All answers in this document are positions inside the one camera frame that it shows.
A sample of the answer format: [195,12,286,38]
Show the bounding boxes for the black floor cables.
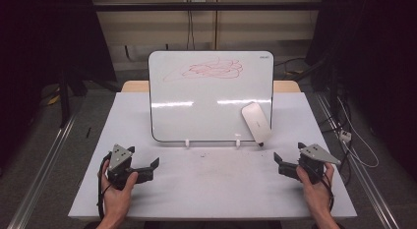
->
[322,103,354,188]

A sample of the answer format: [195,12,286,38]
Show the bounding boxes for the thin white cable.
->
[336,95,381,169]

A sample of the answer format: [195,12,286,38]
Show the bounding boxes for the black horizontal bar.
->
[92,1,325,13]

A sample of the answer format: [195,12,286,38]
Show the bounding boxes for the white whiteboard eraser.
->
[241,101,272,144]

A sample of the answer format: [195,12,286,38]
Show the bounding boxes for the aluminium floor rail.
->
[314,91,401,229]
[5,113,79,229]

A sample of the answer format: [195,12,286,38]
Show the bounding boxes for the black metal stand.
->
[309,54,340,114]
[56,66,79,129]

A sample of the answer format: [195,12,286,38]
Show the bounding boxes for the black curtain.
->
[0,0,118,173]
[304,0,417,183]

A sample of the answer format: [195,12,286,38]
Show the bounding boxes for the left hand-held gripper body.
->
[106,143,155,192]

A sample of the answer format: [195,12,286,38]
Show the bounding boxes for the person's left hand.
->
[97,159,140,220]

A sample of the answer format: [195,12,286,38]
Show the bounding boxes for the person's right hand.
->
[295,162,335,218]

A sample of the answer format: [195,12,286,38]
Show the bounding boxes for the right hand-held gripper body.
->
[277,143,342,186]

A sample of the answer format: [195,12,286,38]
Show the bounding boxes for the white power strip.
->
[338,129,353,143]

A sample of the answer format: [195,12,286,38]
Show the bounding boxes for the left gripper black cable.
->
[95,151,113,221]

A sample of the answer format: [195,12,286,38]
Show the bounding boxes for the white whiteboard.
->
[148,50,275,148]

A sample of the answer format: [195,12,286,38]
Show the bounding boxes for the black hanging cables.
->
[186,10,196,51]

